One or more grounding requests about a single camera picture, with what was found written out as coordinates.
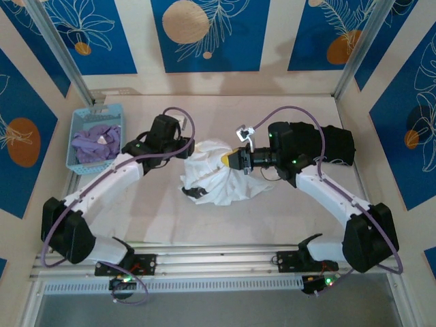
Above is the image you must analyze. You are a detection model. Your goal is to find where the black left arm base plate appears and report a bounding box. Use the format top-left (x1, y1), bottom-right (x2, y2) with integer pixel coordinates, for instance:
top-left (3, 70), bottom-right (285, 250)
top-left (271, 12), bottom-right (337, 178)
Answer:
top-left (94, 253), bottom-right (157, 277)

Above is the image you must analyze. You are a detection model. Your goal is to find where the black folded t-shirt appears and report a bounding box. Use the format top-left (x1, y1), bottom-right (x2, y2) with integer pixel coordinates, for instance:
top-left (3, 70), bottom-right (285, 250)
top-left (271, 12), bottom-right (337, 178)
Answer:
top-left (289, 121), bottom-right (357, 168)

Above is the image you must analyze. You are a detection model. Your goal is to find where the grey metal corner bracket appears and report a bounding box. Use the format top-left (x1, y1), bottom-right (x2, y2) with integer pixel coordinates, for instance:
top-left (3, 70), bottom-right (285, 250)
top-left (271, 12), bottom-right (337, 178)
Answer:
top-left (89, 87), bottom-right (137, 113)

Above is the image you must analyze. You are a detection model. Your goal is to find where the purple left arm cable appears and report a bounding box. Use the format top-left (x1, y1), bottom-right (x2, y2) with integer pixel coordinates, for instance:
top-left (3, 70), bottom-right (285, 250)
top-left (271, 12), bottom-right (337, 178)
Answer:
top-left (40, 107), bottom-right (197, 306)

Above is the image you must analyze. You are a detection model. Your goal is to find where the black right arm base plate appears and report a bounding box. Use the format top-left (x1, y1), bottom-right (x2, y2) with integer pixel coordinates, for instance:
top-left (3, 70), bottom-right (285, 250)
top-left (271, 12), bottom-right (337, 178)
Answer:
top-left (276, 250), bottom-right (340, 273)

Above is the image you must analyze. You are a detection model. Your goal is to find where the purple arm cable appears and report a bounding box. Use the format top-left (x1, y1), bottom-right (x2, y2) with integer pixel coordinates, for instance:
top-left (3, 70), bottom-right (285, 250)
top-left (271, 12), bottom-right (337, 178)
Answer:
top-left (251, 106), bottom-right (405, 297)
top-left (40, 107), bottom-right (197, 306)

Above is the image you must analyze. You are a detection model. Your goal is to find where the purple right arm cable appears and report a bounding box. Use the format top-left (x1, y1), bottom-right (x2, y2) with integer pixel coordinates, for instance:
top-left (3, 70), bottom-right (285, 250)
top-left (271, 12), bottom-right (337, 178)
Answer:
top-left (251, 106), bottom-right (405, 297)

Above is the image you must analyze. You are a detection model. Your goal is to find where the aluminium mounting rail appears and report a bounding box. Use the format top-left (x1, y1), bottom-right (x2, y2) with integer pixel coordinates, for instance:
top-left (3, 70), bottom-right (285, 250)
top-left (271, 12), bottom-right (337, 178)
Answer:
top-left (29, 243), bottom-right (406, 282)

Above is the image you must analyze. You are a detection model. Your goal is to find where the purple crumpled cloth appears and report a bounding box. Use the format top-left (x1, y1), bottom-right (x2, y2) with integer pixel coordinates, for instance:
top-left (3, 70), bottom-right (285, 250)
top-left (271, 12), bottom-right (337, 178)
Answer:
top-left (70, 124), bottom-right (123, 164)

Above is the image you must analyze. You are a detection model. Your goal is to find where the aluminium frame post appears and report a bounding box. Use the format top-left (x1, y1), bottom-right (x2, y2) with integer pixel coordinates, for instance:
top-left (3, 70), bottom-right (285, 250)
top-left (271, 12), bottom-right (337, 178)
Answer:
top-left (332, 0), bottom-right (392, 99)
top-left (23, 0), bottom-right (96, 106)

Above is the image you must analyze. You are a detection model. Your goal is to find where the white t-shirt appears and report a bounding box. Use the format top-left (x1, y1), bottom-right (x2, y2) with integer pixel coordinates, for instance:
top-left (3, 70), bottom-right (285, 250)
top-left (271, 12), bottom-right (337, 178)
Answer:
top-left (178, 138), bottom-right (273, 207)

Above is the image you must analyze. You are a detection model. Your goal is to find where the white slotted cable duct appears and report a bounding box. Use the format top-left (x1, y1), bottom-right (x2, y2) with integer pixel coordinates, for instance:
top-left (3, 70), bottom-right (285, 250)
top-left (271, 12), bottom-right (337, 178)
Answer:
top-left (40, 275), bottom-right (304, 296)

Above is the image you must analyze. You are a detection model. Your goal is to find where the light blue plastic basket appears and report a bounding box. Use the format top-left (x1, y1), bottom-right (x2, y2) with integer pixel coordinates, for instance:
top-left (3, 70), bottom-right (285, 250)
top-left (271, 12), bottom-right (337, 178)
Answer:
top-left (66, 104), bottom-right (127, 175)

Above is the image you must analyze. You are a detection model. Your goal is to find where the small black circuit board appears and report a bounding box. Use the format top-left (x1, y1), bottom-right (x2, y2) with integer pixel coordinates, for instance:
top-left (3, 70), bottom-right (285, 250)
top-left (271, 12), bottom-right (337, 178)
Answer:
top-left (108, 276), bottom-right (137, 293)
top-left (301, 274), bottom-right (338, 296)

